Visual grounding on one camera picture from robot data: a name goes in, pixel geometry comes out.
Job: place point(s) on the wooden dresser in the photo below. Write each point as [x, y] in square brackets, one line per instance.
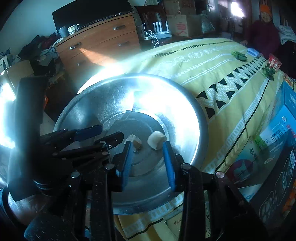
[98, 46]

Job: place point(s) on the blue milk carton box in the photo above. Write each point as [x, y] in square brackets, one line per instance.
[276, 121]

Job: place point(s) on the blue tissue pack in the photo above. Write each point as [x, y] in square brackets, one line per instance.
[252, 52]

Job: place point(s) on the red instant noodle cup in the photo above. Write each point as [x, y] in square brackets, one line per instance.
[274, 62]

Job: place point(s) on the yellow patterned bedsheet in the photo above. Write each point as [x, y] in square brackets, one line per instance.
[234, 95]

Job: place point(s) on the white sugarcane chunk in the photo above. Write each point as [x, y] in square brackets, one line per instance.
[156, 140]

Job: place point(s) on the white router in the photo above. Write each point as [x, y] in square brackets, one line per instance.
[161, 30]

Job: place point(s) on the beige sugarcane chunk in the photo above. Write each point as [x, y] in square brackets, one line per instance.
[136, 142]

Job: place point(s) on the black television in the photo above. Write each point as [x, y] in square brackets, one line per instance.
[85, 13]

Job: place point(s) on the white patterned mug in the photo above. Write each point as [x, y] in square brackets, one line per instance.
[73, 29]

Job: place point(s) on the large metal basin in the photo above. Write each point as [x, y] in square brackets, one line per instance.
[140, 104]

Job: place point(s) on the person in purple jacket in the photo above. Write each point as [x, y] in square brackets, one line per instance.
[262, 35]

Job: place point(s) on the cardboard box red print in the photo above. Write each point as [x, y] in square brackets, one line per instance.
[185, 25]

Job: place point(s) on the black shaver box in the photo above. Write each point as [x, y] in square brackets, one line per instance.
[276, 175]

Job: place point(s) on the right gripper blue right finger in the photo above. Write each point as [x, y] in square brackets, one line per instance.
[173, 163]

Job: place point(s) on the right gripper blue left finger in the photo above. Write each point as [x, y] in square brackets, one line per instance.
[122, 162]

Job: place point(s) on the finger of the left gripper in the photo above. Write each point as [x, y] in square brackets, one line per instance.
[102, 145]
[65, 137]

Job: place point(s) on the green leafy vegetable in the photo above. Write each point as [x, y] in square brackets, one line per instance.
[239, 56]

